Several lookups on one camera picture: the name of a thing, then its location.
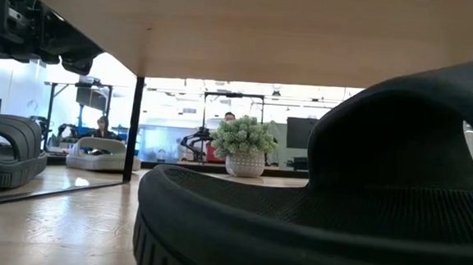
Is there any red bin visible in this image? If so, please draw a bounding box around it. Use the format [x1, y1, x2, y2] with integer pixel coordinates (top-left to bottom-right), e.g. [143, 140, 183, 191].
[204, 140, 227, 165]

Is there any green potted plant white pot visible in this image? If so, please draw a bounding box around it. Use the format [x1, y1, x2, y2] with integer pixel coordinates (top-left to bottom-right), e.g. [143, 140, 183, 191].
[208, 112, 282, 180]

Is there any black background rig frame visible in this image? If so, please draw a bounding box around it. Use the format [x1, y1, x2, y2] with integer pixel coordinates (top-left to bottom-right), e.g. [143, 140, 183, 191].
[202, 89, 267, 125]
[39, 78, 115, 155]

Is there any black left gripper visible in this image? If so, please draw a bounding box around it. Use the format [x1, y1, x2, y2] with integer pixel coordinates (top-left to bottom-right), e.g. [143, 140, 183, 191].
[0, 0, 108, 77]

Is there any black hanging monitor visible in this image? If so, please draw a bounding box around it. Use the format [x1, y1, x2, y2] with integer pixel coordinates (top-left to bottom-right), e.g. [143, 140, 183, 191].
[74, 85, 109, 112]

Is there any black desk monitor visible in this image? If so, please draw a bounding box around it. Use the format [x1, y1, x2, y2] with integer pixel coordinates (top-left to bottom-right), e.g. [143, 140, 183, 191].
[284, 116, 317, 151]

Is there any black aluminium table frame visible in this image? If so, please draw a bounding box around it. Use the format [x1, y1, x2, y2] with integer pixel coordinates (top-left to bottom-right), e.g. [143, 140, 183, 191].
[46, 153, 311, 181]

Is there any wooden shelf with black legs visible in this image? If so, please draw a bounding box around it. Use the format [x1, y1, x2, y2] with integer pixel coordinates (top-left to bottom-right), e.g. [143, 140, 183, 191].
[0, 0, 473, 240]

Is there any black rubber slide sandal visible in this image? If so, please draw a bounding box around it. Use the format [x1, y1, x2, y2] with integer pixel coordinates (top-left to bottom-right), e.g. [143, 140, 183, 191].
[0, 113, 52, 193]
[131, 34, 473, 265]

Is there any grey rubber slide sandal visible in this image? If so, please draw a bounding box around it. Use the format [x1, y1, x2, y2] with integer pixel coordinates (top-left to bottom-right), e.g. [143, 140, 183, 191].
[65, 135, 144, 174]

